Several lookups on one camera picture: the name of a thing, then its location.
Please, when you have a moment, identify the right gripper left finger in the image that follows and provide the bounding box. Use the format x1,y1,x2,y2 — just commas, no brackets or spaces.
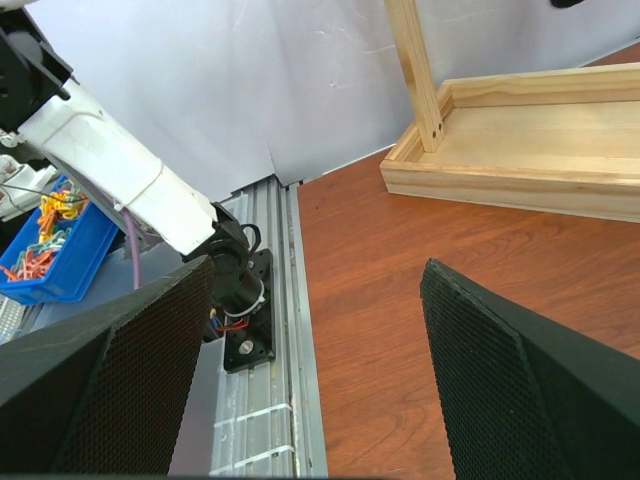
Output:
1,256,214,475

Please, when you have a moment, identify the wooden clothes rack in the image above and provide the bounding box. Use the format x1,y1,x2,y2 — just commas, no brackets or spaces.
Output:
380,1,639,223

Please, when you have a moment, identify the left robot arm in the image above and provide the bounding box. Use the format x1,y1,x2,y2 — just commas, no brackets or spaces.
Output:
1,1,267,324

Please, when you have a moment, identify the blue bin of clothespins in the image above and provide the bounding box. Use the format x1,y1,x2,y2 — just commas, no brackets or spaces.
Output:
1,177,118,306

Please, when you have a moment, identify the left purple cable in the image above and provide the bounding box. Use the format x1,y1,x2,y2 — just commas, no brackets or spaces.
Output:
122,209,146,291

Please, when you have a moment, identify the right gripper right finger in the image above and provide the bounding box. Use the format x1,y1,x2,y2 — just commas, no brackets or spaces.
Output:
420,259,639,475

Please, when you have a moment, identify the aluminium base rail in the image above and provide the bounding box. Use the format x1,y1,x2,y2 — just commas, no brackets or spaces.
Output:
209,176,328,478

